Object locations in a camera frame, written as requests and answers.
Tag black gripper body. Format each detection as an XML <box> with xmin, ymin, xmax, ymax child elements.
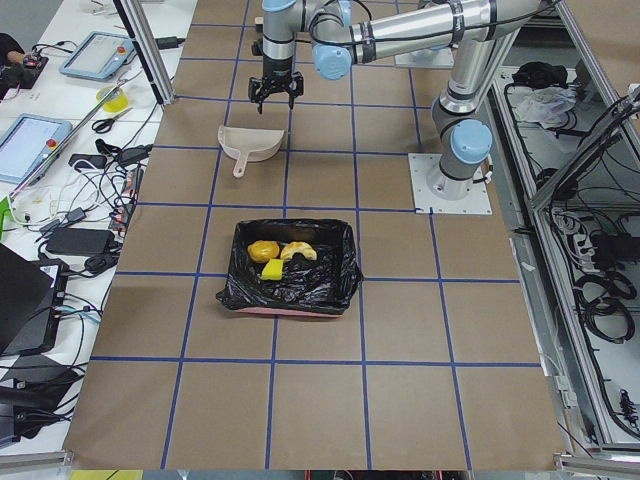
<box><xmin>248</xmin><ymin>42</ymin><xmax>304</xmax><ymax>100</ymax></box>

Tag beige plastic dustpan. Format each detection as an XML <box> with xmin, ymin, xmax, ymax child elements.
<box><xmin>217</xmin><ymin>125</ymin><xmax>285</xmax><ymax>178</ymax></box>

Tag brown potato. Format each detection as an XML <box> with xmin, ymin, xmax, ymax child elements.
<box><xmin>247</xmin><ymin>240</ymin><xmax>280</xmax><ymax>264</ymax></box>

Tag yellow sponge piece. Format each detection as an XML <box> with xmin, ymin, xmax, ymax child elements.
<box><xmin>260</xmin><ymin>258</ymin><xmax>284</xmax><ymax>281</ymax></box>

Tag pale melon rind slice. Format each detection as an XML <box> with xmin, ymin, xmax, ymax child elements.
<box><xmin>280</xmin><ymin>241</ymin><xmax>317</xmax><ymax>262</ymax></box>

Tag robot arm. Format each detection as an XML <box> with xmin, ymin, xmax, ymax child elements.
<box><xmin>248</xmin><ymin>0</ymin><xmax>541</xmax><ymax>183</ymax></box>

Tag bin with black bag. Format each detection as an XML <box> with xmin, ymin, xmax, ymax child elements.
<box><xmin>216</xmin><ymin>218</ymin><xmax>363</xmax><ymax>317</ymax></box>

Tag yellow tape roll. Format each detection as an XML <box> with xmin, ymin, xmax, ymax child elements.
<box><xmin>96</xmin><ymin>85</ymin><xmax>129</xmax><ymax>113</ymax></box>

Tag black scissors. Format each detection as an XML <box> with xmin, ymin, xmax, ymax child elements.
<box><xmin>91</xmin><ymin>107</ymin><xmax>132</xmax><ymax>135</ymax></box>

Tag upper teach pendant tablet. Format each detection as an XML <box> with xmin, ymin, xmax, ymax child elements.
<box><xmin>59</xmin><ymin>31</ymin><xmax>136</xmax><ymax>81</ymax></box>

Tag teach pendant tablet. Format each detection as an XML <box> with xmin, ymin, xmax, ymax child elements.
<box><xmin>1</xmin><ymin>114</ymin><xmax>72</xmax><ymax>184</ymax></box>
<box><xmin>59</xmin><ymin>31</ymin><xmax>136</xmax><ymax>81</ymax></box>

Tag lower teach pendant tablet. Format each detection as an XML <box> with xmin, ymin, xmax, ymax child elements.
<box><xmin>1</xmin><ymin>114</ymin><xmax>72</xmax><ymax>184</ymax></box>

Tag black power adapter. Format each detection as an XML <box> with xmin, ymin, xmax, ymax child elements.
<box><xmin>46</xmin><ymin>228</ymin><xmax>115</xmax><ymax>256</ymax></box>

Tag white crumpled cloth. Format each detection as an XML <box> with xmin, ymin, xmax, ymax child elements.
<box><xmin>514</xmin><ymin>87</ymin><xmax>577</xmax><ymax>128</ymax></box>

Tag black laptop computer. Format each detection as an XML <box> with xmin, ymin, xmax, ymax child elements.
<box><xmin>1</xmin><ymin>246</ymin><xmax>69</xmax><ymax>357</ymax></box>

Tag aluminium frame post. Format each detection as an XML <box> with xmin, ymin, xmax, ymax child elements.
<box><xmin>113</xmin><ymin>0</ymin><xmax>175</xmax><ymax>105</ymax></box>

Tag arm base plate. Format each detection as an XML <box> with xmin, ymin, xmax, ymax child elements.
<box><xmin>394</xmin><ymin>47</ymin><xmax>454</xmax><ymax>70</ymax></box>
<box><xmin>408</xmin><ymin>153</ymin><xmax>492</xmax><ymax>215</ymax></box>

